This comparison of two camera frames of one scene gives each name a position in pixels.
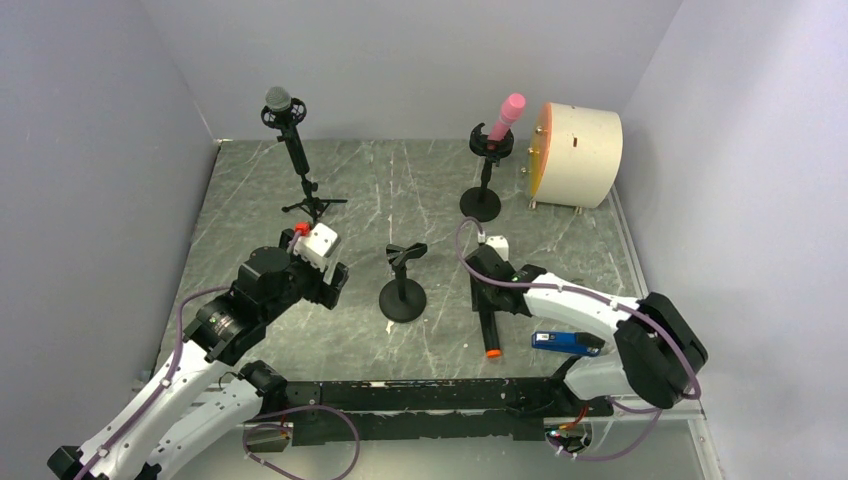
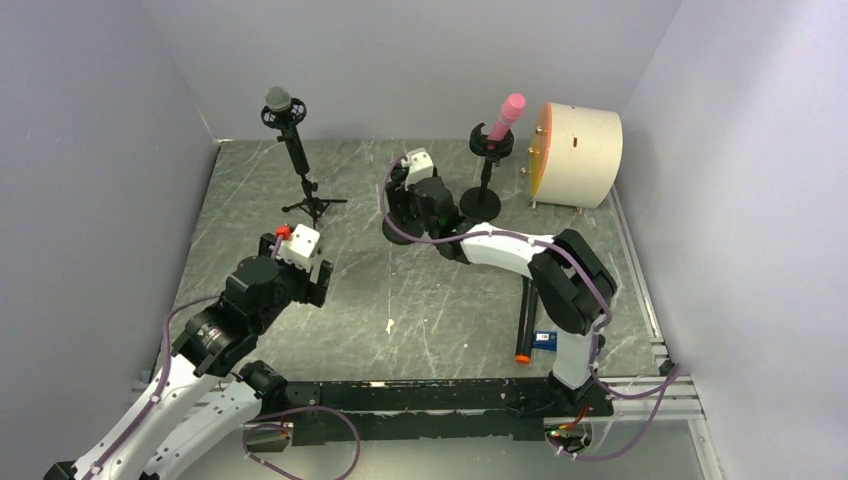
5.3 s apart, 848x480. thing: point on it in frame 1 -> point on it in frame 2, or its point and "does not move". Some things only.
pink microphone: [511, 110] does not move
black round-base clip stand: [403, 300] -> [411, 226]
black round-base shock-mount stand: [483, 204] does not move
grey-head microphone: [279, 99] does not move
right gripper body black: [473, 279] -> [397, 194]
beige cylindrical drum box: [577, 155] does not move
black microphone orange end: [490, 333] -> [527, 315]
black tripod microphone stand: [286, 119] does not move
